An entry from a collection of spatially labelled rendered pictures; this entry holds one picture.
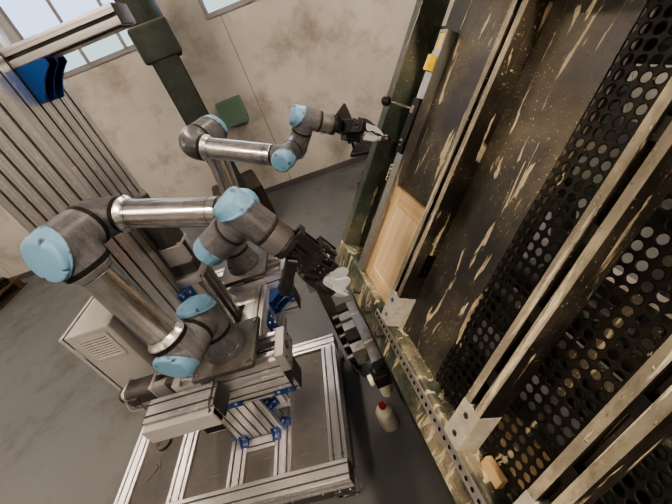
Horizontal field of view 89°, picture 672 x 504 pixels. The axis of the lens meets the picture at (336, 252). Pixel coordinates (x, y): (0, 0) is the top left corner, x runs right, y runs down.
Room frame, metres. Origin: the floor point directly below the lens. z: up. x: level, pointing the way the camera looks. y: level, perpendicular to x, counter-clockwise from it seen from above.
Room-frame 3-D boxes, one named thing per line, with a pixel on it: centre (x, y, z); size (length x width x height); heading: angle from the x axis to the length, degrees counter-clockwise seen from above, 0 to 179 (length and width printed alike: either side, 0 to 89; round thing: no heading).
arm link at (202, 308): (0.91, 0.49, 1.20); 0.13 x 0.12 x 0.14; 160
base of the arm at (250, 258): (1.40, 0.43, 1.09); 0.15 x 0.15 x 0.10
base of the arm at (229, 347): (0.91, 0.49, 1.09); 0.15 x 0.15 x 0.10
